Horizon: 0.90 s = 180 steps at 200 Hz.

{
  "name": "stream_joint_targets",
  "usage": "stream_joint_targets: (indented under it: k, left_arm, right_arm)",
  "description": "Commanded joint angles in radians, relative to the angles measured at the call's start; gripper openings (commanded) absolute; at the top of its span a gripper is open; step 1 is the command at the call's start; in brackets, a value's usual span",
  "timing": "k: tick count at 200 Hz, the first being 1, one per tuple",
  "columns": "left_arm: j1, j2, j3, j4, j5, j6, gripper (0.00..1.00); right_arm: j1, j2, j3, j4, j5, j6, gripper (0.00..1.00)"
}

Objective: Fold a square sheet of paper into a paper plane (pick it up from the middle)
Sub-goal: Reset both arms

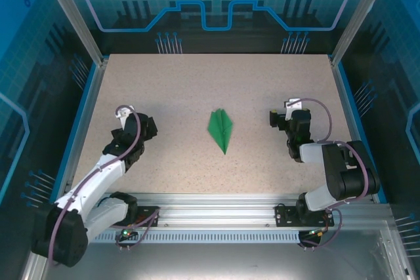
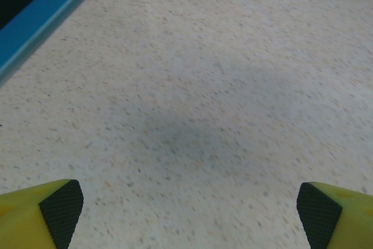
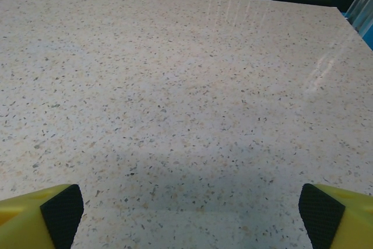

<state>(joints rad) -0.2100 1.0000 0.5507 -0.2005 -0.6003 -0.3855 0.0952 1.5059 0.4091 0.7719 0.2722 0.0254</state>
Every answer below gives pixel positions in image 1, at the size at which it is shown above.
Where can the green paper sheet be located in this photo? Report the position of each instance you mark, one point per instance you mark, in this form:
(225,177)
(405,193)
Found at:
(220,129)

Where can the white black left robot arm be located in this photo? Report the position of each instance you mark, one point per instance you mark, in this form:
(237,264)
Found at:
(95,178)

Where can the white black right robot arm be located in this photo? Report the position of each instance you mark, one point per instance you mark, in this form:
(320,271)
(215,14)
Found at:
(311,153)

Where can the metal front panel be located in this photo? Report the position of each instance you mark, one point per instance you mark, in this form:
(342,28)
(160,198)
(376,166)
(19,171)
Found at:
(210,260)

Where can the aluminium side frame rail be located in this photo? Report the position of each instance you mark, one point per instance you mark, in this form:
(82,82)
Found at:
(93,96)
(351,112)

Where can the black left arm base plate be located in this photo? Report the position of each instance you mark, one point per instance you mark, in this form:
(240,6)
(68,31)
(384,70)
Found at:
(149,211)

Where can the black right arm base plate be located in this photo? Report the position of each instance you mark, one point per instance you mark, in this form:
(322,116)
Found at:
(282,216)

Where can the aluminium front frame rail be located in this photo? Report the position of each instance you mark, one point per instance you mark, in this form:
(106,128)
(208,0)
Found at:
(213,209)

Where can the aluminium corner post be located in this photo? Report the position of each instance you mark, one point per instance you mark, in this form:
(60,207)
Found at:
(357,14)
(75,14)

